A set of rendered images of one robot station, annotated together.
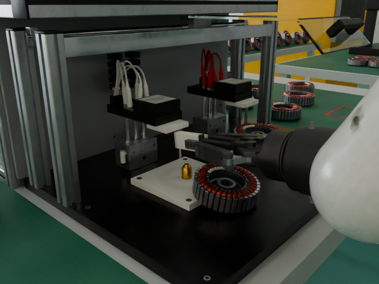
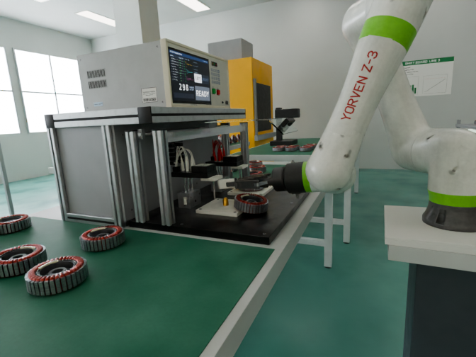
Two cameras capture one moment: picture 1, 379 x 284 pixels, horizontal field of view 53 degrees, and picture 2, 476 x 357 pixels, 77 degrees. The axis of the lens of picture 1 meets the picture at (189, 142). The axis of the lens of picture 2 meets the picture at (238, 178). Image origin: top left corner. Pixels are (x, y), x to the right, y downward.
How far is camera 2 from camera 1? 40 cm
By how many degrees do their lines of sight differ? 19
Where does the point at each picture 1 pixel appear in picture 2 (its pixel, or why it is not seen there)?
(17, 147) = (125, 201)
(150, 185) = (210, 210)
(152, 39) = (198, 132)
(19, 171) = (126, 216)
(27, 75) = (137, 156)
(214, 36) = (222, 131)
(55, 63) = (163, 145)
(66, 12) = (165, 120)
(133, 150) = (190, 195)
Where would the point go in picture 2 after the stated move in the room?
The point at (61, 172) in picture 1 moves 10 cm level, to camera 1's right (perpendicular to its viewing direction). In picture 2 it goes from (166, 205) to (200, 200)
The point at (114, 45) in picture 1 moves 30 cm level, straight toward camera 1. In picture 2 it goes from (184, 136) to (228, 139)
